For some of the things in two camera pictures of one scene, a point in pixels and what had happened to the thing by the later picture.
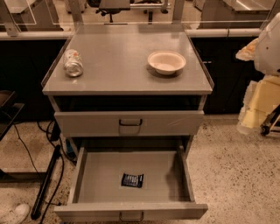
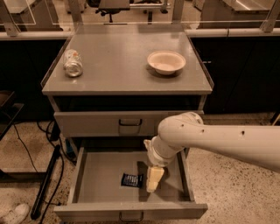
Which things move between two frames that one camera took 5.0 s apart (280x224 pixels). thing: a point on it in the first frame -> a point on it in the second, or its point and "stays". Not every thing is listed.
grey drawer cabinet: (129, 98) stays
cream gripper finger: (247, 53) -> (160, 154)
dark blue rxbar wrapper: (132, 180) stays
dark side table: (9, 110) stays
